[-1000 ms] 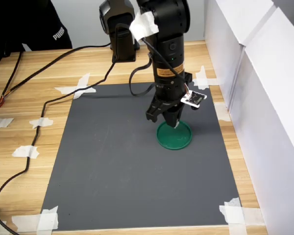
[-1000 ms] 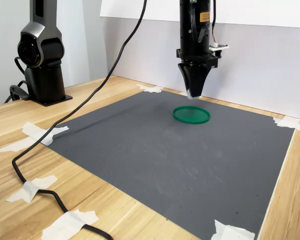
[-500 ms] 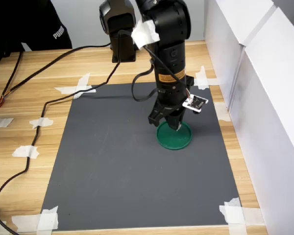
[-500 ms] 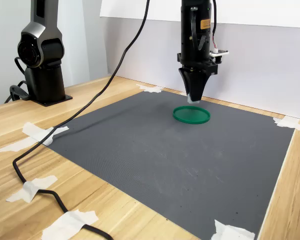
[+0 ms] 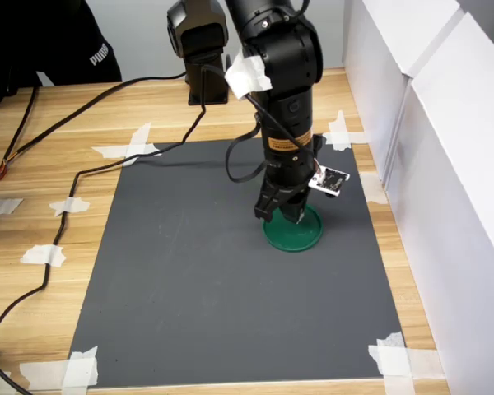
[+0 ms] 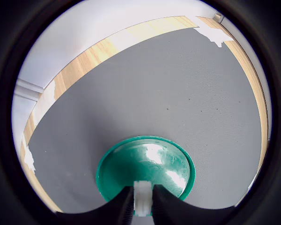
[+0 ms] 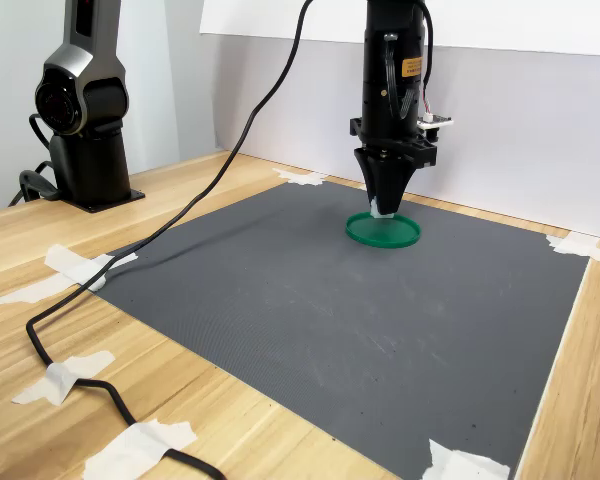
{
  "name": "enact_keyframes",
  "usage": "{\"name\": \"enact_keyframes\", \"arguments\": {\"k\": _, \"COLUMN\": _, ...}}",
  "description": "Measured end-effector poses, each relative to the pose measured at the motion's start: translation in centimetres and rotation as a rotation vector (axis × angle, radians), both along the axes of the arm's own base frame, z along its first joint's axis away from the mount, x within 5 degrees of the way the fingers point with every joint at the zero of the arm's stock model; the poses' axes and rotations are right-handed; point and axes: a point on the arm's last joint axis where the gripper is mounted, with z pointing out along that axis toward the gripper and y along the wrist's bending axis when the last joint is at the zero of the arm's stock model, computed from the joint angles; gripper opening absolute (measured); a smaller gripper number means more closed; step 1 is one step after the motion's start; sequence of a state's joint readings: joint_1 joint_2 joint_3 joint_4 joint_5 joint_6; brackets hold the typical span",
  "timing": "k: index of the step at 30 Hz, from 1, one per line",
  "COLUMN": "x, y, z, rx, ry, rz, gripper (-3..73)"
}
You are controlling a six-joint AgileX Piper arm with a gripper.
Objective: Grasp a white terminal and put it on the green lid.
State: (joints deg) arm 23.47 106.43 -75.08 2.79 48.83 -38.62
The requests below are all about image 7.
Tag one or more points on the white camera circuit board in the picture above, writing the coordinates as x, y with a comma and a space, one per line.
437, 121

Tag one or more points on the round green lid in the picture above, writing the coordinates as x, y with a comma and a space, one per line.
385, 232

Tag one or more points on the small white plastic terminal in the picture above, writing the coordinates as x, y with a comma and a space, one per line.
375, 211

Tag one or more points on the white partition panel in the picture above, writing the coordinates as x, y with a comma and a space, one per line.
530, 150
280, 100

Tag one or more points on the white tape piece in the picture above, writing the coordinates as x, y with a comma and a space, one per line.
575, 246
75, 267
60, 377
300, 177
460, 465
135, 447
362, 187

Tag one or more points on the dark grey mat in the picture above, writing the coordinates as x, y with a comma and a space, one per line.
330, 325

